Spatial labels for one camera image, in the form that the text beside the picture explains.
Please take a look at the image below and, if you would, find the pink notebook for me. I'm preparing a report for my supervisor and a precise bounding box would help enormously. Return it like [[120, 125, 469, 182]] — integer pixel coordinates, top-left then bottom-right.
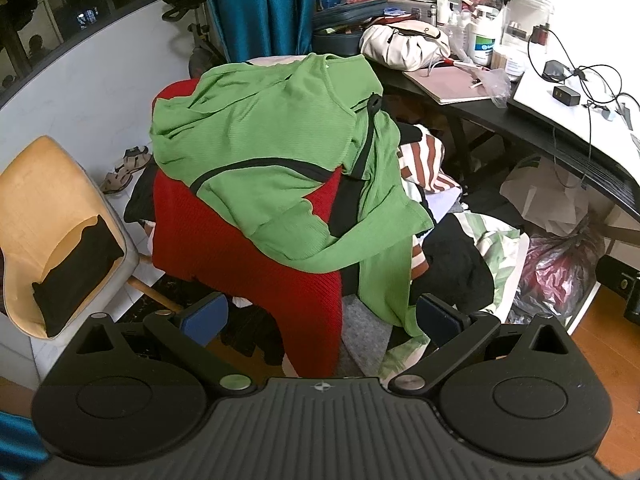
[[402, 66, 490, 105]]

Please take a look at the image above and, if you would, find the black garment in pile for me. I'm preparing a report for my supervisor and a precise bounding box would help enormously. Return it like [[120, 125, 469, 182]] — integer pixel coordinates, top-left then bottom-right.
[[412, 214, 495, 313]]

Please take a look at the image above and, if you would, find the striped brown white garment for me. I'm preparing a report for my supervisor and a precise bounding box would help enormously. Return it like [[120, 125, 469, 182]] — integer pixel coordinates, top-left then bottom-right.
[[397, 122, 460, 193]]

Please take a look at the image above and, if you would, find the white paper bag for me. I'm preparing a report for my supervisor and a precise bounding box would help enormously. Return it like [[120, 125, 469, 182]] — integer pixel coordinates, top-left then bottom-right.
[[500, 156, 589, 236]]

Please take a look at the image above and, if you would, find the teal curtain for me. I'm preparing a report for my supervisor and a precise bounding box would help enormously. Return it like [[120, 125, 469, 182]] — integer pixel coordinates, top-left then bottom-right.
[[208, 0, 316, 62]]

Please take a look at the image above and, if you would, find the cream handbag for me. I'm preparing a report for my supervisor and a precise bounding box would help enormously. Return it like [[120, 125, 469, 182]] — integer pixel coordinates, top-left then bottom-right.
[[359, 20, 451, 72]]

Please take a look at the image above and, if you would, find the white lotion bottle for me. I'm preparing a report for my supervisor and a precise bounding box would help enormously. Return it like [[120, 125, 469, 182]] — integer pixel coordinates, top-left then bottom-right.
[[466, 6, 502, 67]]

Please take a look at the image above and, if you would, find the pair of sandals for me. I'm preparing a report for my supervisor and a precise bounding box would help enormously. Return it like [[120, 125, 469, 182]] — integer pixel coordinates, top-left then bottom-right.
[[100, 146, 152, 195]]

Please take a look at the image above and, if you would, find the leaf print fabric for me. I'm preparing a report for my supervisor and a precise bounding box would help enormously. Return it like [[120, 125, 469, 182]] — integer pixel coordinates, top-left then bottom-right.
[[454, 211, 529, 323]]

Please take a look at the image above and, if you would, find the black power adapter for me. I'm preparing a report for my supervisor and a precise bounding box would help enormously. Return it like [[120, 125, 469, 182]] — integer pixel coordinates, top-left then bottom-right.
[[552, 84, 580, 107]]

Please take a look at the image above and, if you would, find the dark plastic bag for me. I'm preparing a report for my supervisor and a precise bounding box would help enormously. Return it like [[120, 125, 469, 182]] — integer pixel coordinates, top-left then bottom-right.
[[506, 214, 605, 327]]

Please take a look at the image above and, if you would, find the green ribbed knit top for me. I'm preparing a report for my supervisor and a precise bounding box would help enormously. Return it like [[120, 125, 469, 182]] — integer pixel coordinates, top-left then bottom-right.
[[150, 54, 434, 337]]

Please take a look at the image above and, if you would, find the beige shell chair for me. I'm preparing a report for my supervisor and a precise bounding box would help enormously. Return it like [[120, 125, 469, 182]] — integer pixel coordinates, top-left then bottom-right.
[[0, 134, 184, 340]]

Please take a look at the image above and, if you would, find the black curved desk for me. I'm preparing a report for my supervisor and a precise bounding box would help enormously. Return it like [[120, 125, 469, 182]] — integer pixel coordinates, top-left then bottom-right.
[[372, 63, 639, 219]]

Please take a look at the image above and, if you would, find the black cloth on chair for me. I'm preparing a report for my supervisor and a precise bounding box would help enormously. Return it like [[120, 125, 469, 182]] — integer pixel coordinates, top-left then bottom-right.
[[32, 216, 124, 337]]

